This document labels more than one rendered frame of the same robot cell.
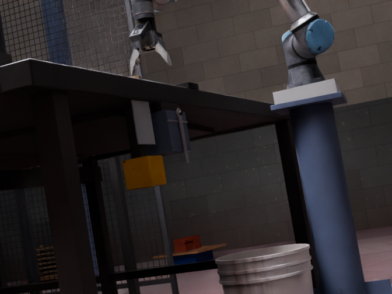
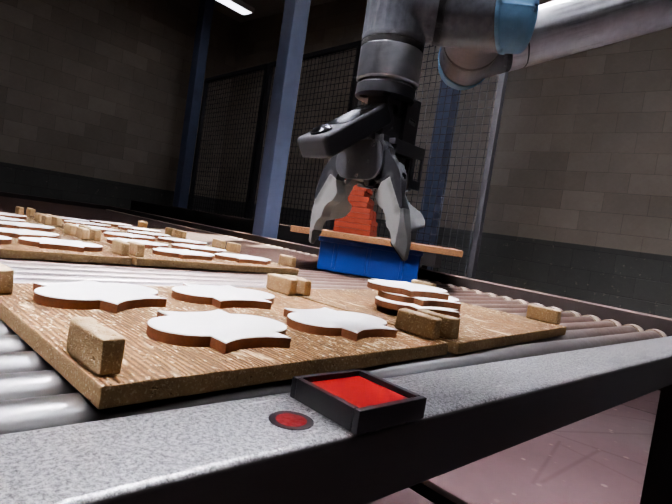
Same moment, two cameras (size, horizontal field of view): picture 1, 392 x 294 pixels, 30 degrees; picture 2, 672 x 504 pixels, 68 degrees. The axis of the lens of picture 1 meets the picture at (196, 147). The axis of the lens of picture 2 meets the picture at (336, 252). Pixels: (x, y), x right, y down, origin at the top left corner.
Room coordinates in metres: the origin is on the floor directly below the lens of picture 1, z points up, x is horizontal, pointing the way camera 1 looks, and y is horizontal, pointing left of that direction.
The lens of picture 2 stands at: (1.95, -0.12, 1.05)
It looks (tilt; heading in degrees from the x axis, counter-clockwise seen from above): 3 degrees down; 24
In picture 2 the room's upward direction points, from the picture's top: 8 degrees clockwise
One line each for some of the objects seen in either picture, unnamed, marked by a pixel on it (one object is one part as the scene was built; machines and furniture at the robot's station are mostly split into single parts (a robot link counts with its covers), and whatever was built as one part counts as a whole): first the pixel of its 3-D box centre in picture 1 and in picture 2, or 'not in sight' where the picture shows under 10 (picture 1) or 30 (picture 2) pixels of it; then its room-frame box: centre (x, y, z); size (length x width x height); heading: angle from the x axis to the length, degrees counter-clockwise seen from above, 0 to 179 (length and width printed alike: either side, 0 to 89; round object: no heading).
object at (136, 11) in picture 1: (142, 10); (386, 72); (2.52, 0.11, 1.25); 0.08 x 0.08 x 0.05
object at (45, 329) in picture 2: not in sight; (223, 320); (2.42, 0.22, 0.93); 0.41 x 0.35 x 0.02; 161
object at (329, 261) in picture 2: not in sight; (372, 258); (3.47, 0.43, 0.97); 0.31 x 0.31 x 0.10; 15
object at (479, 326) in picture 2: not in sight; (425, 312); (2.82, 0.08, 0.93); 0.41 x 0.35 x 0.02; 162
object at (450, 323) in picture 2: not in sight; (436, 323); (2.59, 0.01, 0.95); 0.06 x 0.02 x 0.03; 72
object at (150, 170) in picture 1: (140, 143); not in sight; (1.96, 0.15, 0.74); 0.09 x 0.08 x 0.24; 157
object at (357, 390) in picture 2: not in sight; (357, 398); (2.32, 0.01, 0.92); 0.06 x 0.06 x 0.01; 67
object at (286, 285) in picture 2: not in sight; (281, 284); (2.65, 0.28, 0.95); 0.06 x 0.02 x 0.03; 71
